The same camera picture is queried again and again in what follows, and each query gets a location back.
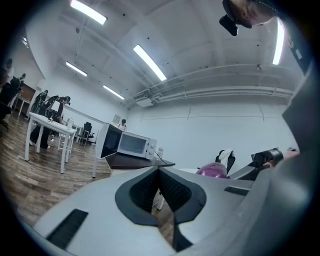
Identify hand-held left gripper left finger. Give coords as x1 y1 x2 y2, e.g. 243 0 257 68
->
32 166 176 256

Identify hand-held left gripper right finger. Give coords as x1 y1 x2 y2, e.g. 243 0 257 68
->
159 166 255 252

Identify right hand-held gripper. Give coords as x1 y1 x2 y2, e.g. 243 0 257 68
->
228 147 285 181

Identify purple eggplant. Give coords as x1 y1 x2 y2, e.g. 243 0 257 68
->
195 161 227 179

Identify white microwave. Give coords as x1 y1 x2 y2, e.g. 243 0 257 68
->
95 122 158 161

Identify black office chair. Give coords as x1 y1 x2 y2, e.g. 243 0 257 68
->
76 121 96 146
215 149 236 176

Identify white cloth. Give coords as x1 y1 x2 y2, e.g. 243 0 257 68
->
220 148 234 163

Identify dark brown desk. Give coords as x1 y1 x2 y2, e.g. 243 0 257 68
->
106 151 176 211

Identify white ceiling pipes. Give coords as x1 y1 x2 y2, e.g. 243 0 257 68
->
124 63 296 105

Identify white table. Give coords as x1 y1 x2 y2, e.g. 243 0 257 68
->
24 111 78 175

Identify white air conditioner unit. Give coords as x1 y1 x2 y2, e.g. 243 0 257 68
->
131 92 155 108

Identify long ceiling light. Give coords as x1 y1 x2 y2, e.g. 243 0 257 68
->
69 0 109 26
102 84 125 100
272 18 286 66
65 61 88 77
132 44 168 82

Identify brown wooden door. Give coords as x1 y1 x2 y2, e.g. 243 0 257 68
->
19 83 36 103

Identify person's head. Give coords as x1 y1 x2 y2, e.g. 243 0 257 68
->
222 0 279 29

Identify black power cable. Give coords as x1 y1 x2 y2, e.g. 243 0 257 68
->
154 149 171 166

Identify black head-mounted camera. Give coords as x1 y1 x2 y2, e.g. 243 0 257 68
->
219 14 240 37

